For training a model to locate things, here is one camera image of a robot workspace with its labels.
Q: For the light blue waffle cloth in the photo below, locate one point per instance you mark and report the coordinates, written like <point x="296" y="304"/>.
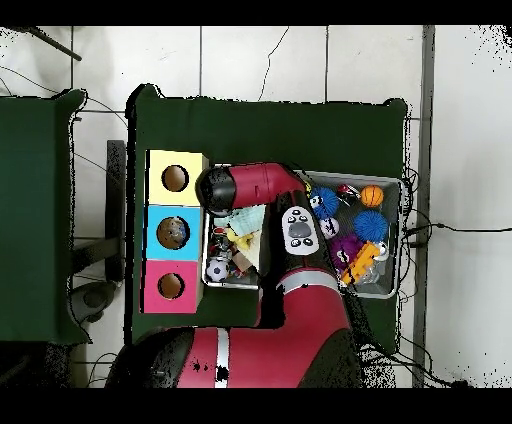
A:
<point x="246" y="219"/>

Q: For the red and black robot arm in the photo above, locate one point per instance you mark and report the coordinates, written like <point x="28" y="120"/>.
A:
<point x="312" y="320"/>

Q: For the shallow clear mesh bin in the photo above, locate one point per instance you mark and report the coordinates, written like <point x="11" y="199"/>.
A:
<point x="391" y="272"/>

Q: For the yellow rubber duck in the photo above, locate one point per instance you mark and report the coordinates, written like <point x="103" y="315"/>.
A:
<point x="238" y="238"/>

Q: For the blue spiky ball with eyes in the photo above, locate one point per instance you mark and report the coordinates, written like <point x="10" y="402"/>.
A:
<point x="324" y="202"/>

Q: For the black and white soccer ball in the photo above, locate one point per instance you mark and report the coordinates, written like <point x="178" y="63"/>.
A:
<point x="217" y="270"/>

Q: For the white baseball toy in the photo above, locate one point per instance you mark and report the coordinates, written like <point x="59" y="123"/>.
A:
<point x="330" y="228"/>

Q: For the dark green table cloth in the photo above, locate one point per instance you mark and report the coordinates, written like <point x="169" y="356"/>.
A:
<point x="264" y="136"/>

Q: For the purple spiky ball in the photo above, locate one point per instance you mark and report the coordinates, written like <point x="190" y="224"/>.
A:
<point x="346" y="250"/>

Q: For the orange plastic toy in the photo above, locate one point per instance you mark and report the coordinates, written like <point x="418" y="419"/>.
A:
<point x="362" y="262"/>

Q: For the orange basketball toy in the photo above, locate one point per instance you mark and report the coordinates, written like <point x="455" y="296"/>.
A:
<point x="372" y="196"/>

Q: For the black flat panel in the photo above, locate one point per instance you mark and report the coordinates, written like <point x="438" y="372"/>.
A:
<point x="117" y="184"/>

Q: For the grey stand base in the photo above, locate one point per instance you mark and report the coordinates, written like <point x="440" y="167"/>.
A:
<point x="92" y="298"/>

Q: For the green cloth side table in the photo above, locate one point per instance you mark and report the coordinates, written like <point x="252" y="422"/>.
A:
<point x="36" y="216"/>

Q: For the dark thin rod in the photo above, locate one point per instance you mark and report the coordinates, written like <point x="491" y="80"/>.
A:
<point x="52" y="44"/>

